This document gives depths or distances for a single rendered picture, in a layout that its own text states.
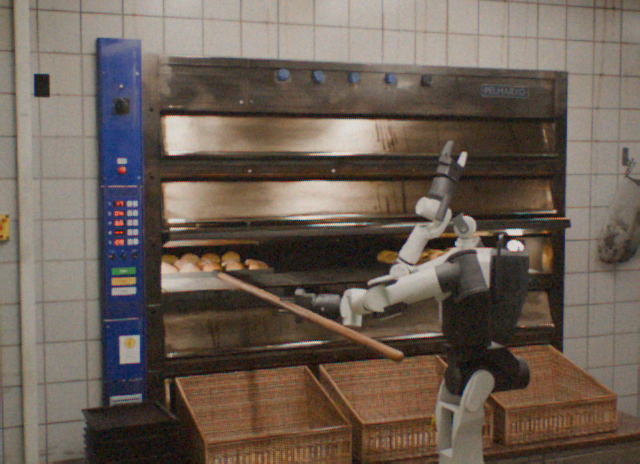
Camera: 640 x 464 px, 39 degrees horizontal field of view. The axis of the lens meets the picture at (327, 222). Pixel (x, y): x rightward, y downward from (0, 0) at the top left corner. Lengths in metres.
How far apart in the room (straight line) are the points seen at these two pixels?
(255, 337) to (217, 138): 0.81
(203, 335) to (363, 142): 1.03
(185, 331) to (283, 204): 0.64
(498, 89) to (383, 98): 0.56
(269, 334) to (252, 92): 0.98
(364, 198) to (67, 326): 1.30
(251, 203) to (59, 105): 0.82
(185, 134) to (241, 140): 0.22
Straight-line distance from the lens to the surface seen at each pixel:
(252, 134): 3.62
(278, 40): 3.68
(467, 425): 3.07
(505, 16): 4.15
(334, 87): 3.76
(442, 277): 2.79
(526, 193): 4.18
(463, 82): 4.03
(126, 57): 3.50
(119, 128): 3.48
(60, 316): 3.53
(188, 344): 3.61
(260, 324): 3.70
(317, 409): 3.67
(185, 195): 3.56
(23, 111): 3.46
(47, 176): 3.48
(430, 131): 3.94
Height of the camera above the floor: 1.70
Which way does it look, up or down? 4 degrees down
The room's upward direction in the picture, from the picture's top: straight up
